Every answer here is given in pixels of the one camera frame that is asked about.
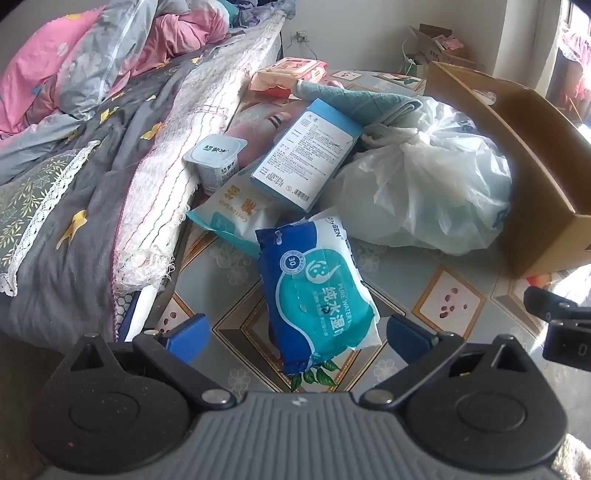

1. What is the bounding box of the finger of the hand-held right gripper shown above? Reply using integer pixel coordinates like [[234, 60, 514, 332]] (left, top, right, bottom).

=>
[[543, 320, 591, 361], [524, 286, 591, 321]]

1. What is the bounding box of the brown cardboard box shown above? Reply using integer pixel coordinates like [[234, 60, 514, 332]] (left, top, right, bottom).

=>
[[424, 61, 591, 278]]

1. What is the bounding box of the white cotton pads pack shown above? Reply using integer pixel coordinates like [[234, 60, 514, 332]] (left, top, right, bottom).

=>
[[187, 178, 296, 257]]

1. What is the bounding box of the mattress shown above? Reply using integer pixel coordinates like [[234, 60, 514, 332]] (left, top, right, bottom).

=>
[[117, 286, 160, 344]]

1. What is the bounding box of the white yogurt cup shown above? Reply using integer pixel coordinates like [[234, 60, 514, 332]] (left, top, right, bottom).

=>
[[183, 135, 247, 193]]

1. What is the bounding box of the teal towel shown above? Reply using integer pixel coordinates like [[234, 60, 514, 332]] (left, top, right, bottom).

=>
[[290, 79, 423, 127]]

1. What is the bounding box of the pink plush toy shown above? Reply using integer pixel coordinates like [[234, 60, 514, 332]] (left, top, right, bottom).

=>
[[226, 108, 296, 171]]

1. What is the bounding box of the dark grey printed bedsheet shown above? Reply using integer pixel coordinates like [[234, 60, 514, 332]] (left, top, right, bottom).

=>
[[0, 51, 204, 342]]

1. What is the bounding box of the pink wet wipes pack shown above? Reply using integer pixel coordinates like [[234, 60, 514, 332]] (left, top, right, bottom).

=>
[[250, 56, 326, 90]]

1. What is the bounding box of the green paper bag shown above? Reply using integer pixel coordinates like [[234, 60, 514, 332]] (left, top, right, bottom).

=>
[[403, 55, 430, 77]]

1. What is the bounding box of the white plastic bag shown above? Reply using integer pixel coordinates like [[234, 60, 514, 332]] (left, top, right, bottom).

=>
[[318, 97, 513, 257]]

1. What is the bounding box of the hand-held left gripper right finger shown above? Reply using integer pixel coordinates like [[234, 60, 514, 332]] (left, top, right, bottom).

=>
[[359, 315, 536, 409]]

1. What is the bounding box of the printed cardboard box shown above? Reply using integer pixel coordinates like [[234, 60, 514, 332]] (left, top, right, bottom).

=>
[[409, 24, 485, 70]]

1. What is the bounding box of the pink and grey floral quilt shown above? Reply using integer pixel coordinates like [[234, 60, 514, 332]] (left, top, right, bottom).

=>
[[0, 0, 232, 137]]

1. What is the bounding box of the blue wet wipes pack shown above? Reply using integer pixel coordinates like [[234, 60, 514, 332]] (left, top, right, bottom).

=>
[[255, 219, 382, 376]]

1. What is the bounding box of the blue and white carton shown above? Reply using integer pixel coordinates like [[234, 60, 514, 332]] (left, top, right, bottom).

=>
[[249, 98, 363, 213]]

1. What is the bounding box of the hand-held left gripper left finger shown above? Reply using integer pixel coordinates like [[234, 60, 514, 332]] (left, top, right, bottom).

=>
[[65, 314, 235, 412]]

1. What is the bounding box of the pile of clothes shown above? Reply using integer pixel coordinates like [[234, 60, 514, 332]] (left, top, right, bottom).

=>
[[217, 0, 296, 28]]

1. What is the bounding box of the lace-trimmed grey pillow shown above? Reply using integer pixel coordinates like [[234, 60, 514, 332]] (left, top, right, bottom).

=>
[[0, 141, 100, 296]]

